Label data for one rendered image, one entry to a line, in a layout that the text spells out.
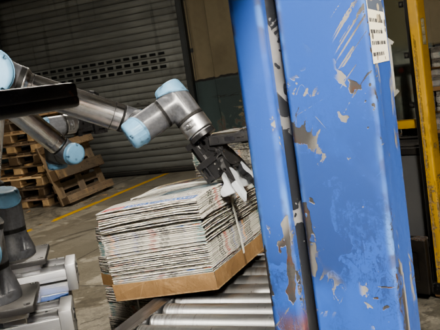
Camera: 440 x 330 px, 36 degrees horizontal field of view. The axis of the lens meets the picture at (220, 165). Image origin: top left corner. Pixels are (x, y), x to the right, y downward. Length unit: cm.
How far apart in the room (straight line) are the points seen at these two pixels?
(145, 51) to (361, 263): 978
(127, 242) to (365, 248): 129
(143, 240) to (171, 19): 843
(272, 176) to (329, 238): 5
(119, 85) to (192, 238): 888
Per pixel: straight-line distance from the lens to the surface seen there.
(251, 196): 183
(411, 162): 374
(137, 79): 1023
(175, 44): 992
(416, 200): 377
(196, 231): 156
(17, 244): 228
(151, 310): 158
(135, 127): 166
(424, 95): 348
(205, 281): 158
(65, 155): 235
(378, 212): 40
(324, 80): 39
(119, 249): 167
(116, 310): 257
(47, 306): 191
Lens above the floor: 130
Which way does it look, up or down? 7 degrees down
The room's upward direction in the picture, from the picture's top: 8 degrees counter-clockwise
